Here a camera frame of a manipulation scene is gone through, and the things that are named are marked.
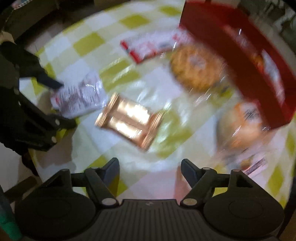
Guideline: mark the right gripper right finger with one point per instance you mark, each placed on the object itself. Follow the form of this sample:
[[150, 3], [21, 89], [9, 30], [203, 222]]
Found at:
[[201, 180]]

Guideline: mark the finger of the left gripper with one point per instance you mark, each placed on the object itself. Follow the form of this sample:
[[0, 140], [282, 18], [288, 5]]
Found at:
[[61, 123], [27, 64]]

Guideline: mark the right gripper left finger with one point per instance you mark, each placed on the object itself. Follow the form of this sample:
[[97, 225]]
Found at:
[[102, 182]]

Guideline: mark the white Kaprons wafer packet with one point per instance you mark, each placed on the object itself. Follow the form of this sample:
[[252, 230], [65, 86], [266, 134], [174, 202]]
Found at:
[[82, 98]]

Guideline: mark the packaged round bun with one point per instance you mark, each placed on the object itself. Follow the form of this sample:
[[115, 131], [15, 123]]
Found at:
[[242, 138]]

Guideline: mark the gold foil snack packet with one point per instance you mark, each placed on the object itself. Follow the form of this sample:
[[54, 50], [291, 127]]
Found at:
[[131, 120]]

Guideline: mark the packaged waffle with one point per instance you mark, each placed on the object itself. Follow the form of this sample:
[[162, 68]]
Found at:
[[197, 67]]

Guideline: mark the red white snack packet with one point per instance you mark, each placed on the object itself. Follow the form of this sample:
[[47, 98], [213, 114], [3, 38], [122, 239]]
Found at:
[[151, 44]]

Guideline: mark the red cardboard box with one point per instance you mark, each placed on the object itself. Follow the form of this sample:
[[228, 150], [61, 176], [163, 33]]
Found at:
[[207, 22]]

